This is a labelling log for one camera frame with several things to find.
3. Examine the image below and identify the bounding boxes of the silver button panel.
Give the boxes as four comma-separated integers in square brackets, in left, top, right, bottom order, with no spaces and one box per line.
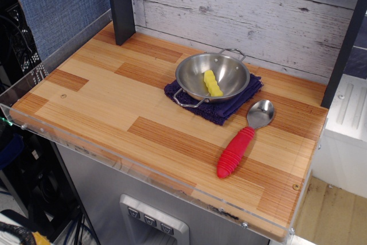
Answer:
[119,194,191,244]

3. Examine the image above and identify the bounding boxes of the purple folded cloth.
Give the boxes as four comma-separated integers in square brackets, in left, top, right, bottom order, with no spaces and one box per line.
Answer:
[164,74,263,126]

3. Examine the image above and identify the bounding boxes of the black plastic crate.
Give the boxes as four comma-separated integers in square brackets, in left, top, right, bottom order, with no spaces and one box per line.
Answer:
[1,0,41,84]

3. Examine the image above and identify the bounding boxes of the clear acrylic edge guard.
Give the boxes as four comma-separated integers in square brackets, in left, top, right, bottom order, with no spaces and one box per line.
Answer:
[1,24,327,244]

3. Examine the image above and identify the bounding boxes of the stainless steel cabinet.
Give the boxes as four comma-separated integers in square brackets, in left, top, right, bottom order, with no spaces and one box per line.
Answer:
[58,146,269,244]

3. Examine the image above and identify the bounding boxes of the dark grey post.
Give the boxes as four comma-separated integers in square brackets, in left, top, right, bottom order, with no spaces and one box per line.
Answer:
[321,0,366,108]
[110,0,136,45]

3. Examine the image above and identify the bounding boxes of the yellow plastic block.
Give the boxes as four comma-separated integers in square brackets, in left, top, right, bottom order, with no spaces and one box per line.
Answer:
[204,70,224,97]

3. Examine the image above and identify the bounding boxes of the dark grey left post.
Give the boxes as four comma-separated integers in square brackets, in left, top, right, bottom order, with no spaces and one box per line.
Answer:
[110,0,136,45]

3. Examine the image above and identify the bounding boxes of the dark grey right post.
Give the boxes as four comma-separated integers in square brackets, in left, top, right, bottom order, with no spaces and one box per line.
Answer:
[321,0,366,108]

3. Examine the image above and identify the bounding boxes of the silver steel bowl with handles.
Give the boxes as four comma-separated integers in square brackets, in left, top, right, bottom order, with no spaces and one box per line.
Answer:
[173,48,250,108]

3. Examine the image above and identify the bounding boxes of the yellow object bottom left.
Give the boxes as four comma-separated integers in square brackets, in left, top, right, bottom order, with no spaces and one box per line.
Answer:
[32,232,53,245]

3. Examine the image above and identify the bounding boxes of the blue fabric partition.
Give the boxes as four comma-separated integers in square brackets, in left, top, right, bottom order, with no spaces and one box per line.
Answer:
[18,0,111,62]

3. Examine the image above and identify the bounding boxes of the spoon with red handle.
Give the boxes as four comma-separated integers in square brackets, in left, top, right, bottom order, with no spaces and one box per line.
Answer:
[216,100,275,178]

